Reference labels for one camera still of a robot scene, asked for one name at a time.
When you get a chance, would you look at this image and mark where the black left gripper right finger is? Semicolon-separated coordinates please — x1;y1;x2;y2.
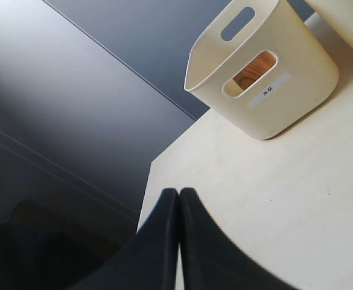
179;188;288;289

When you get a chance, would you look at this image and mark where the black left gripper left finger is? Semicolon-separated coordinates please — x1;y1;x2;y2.
71;188;179;289

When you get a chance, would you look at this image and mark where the brown wooden cup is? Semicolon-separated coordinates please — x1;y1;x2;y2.
233;51;277;91

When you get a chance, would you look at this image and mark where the cream left storage bin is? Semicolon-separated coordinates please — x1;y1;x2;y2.
184;1;339;140

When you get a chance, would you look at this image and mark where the cream storage bin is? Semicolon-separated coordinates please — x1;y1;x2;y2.
306;0;353;49
184;1;339;140

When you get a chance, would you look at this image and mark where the cream middle storage bin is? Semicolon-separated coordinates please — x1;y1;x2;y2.
306;0;353;49

